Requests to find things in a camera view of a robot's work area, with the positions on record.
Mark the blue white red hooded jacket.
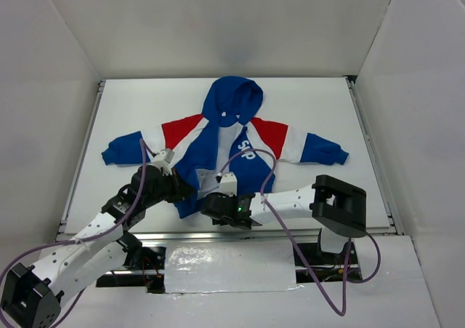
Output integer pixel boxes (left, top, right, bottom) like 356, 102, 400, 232
102, 76, 349, 218

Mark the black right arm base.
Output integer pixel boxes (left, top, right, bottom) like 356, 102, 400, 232
291, 236, 363, 284

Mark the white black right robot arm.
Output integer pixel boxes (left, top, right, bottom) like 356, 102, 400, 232
201, 173, 366, 263

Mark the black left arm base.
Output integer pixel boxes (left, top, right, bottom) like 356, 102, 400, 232
95, 244, 166, 294

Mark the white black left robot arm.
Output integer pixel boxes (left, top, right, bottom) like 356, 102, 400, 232
1, 166, 195, 327

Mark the white foam board front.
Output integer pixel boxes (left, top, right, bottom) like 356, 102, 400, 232
164, 240, 297, 294

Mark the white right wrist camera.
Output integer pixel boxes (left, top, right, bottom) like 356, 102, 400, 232
216, 172, 238, 197

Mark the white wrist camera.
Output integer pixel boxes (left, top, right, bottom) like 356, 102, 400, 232
150, 148, 174, 176
216, 172, 238, 197

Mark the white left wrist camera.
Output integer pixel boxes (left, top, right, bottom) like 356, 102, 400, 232
150, 148, 174, 176

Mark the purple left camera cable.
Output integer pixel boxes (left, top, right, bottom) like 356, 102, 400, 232
0, 137, 163, 325

